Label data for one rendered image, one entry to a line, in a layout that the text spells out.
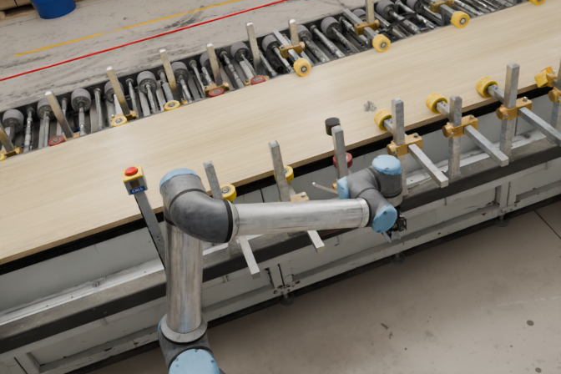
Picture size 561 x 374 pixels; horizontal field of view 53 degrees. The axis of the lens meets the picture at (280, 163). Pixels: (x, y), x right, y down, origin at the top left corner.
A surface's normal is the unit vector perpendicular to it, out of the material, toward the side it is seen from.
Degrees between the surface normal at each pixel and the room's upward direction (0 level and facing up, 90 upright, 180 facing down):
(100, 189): 0
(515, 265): 0
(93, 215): 0
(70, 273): 90
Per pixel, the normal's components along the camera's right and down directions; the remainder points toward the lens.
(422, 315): -0.16, -0.78
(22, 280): 0.30, 0.55
